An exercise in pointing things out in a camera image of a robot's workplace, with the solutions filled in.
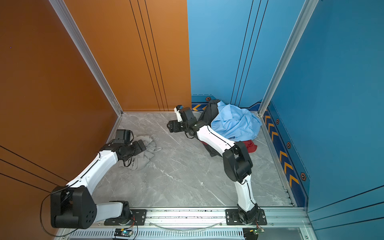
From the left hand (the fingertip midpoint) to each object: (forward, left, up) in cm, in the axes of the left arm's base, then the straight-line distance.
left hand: (139, 147), depth 87 cm
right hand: (+11, -19, +8) cm, 23 cm away
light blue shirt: (+17, -60, +3) cm, 63 cm away
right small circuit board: (-40, -60, -11) cm, 73 cm away
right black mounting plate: (-34, -52, -9) cm, 63 cm away
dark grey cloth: (+25, -41, 0) cm, 47 cm away
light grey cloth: (-6, -1, -5) cm, 8 cm away
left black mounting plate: (-34, -6, -11) cm, 36 cm away
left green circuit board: (-40, +1, -12) cm, 42 cm away
